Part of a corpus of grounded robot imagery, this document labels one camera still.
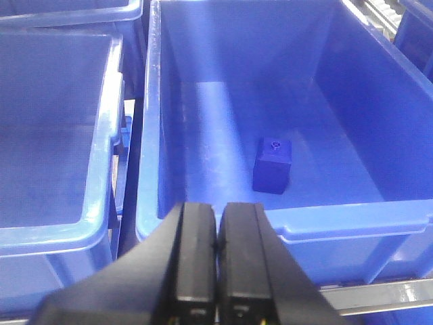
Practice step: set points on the blue bin on left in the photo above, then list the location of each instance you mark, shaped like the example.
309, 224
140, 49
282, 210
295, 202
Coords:
61, 115

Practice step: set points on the blue bin on right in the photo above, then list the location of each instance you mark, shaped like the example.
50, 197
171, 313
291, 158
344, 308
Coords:
414, 34

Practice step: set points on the blue target bin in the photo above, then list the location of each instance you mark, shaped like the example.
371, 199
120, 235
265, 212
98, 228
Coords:
220, 75

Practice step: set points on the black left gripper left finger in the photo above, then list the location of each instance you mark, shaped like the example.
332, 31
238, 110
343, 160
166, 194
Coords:
169, 278

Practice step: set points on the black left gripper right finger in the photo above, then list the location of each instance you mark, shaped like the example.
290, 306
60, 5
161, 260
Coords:
259, 281

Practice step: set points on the blue bottle-shaped part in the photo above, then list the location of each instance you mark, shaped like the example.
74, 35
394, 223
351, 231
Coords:
271, 172

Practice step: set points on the blue bin back left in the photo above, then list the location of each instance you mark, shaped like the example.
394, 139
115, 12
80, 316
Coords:
101, 16

